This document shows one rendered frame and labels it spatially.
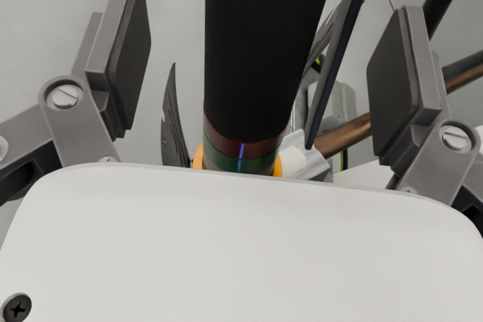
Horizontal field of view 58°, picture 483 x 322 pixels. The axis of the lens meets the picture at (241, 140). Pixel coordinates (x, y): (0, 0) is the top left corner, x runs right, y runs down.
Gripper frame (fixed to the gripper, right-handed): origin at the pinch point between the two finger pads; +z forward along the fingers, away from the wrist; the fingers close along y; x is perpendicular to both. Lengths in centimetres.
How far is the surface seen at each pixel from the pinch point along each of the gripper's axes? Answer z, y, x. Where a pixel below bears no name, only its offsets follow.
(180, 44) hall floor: 151, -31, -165
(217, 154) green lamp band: -1.2, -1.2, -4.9
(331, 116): 33, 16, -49
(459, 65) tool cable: 9.4, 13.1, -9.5
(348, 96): 39, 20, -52
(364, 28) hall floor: 178, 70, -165
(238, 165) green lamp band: -1.5, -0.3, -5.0
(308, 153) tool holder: 2.8, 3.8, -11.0
